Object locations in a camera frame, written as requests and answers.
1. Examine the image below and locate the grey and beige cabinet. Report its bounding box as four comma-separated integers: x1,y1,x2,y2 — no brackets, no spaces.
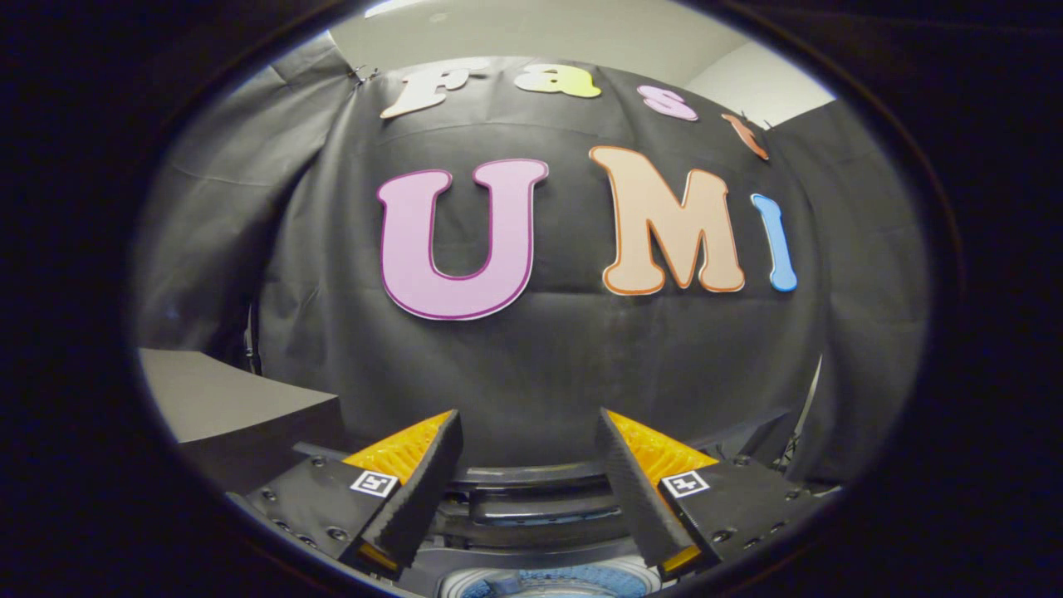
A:
137,349,350,495

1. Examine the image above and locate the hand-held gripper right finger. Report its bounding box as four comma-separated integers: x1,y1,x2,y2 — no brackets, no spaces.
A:
595,407,831,582

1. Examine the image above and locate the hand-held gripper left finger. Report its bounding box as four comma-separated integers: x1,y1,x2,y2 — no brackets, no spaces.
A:
226,409,464,582

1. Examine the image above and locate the light blue shirt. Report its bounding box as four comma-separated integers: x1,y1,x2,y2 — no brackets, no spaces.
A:
462,565,649,598

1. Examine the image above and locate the thin black stand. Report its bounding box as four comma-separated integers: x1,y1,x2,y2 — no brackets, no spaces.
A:
776,355,823,474

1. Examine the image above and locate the black backdrop cloth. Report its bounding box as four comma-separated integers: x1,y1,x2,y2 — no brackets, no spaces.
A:
133,33,929,491

